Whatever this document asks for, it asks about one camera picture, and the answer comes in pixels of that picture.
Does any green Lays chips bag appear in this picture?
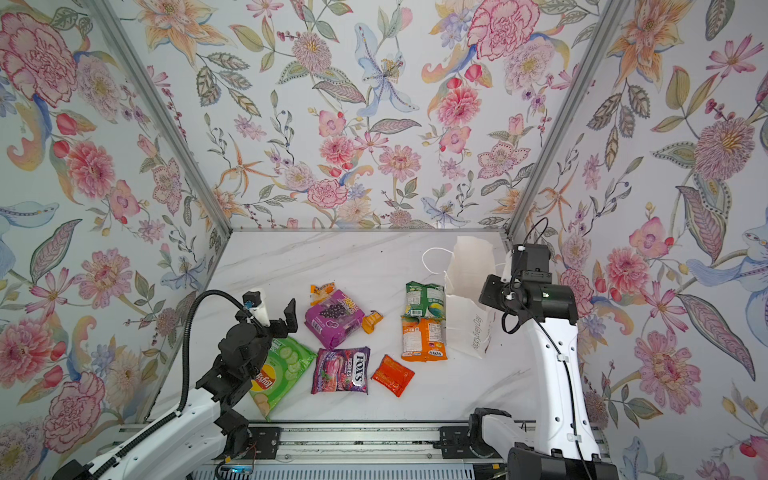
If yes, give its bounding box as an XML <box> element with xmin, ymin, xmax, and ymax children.
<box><xmin>250</xmin><ymin>338</ymin><xmax>317</xmax><ymax>419</ymax></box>

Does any purple berry biscuit pack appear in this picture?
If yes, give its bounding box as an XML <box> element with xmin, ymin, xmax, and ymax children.
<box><xmin>305</xmin><ymin>290</ymin><xmax>365</xmax><ymax>349</ymax></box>

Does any white paper gift bag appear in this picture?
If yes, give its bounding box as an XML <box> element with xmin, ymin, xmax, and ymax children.
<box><xmin>421</xmin><ymin>236</ymin><xmax>500</xmax><ymax>359</ymax></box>

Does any purple Fox's candy bag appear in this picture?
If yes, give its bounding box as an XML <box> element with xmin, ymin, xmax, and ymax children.
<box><xmin>311</xmin><ymin>347</ymin><xmax>370</xmax><ymax>395</ymax></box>

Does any green snack pack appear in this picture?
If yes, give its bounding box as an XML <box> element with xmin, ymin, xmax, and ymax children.
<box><xmin>404</xmin><ymin>281</ymin><xmax>446</xmax><ymax>320</ymax></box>

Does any orange snack pack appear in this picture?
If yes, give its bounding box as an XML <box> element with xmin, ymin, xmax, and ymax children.
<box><xmin>401</xmin><ymin>317</ymin><xmax>447</xmax><ymax>362</ymax></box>

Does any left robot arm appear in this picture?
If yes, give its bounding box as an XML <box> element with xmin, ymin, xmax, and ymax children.
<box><xmin>53</xmin><ymin>289</ymin><xmax>298</xmax><ymax>479</ymax></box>

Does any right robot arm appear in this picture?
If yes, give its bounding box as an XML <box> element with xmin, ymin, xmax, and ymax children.
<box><xmin>468</xmin><ymin>272</ymin><xmax>619</xmax><ymax>479</ymax></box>

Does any orange small candy packet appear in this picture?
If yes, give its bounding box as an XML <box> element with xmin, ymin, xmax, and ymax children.
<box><xmin>310</xmin><ymin>282</ymin><xmax>336</xmax><ymax>306</ymax></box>

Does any orange wrapped snack piece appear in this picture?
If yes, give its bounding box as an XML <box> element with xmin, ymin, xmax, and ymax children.
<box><xmin>362</xmin><ymin>311</ymin><xmax>383</xmax><ymax>334</ymax></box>

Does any red small snack packet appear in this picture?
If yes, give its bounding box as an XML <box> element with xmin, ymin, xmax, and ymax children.
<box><xmin>372</xmin><ymin>355</ymin><xmax>415</xmax><ymax>398</ymax></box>

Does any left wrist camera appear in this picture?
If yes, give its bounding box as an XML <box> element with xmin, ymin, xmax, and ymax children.
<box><xmin>242</xmin><ymin>289</ymin><xmax>270</xmax><ymax>327</ymax></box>

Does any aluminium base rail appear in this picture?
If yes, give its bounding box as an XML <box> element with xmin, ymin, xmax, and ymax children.
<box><xmin>206</xmin><ymin>420</ymin><xmax>536</xmax><ymax>471</ymax></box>

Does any left black corrugated cable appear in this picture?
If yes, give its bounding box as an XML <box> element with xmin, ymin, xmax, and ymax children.
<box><xmin>89</xmin><ymin>289</ymin><xmax>259</xmax><ymax>478</ymax></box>

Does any right aluminium frame post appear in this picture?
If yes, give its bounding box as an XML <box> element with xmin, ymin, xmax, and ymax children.
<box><xmin>506</xmin><ymin>1</ymin><xmax>628</xmax><ymax>241</ymax></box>

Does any aluminium frame post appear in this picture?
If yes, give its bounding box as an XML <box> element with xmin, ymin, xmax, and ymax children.
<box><xmin>506</xmin><ymin>1</ymin><xmax>628</xmax><ymax>241</ymax></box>
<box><xmin>83</xmin><ymin>0</ymin><xmax>234</xmax><ymax>236</ymax></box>

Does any left aluminium frame post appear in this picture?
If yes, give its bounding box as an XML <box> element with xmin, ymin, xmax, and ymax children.
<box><xmin>83</xmin><ymin>0</ymin><xmax>234</xmax><ymax>236</ymax></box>

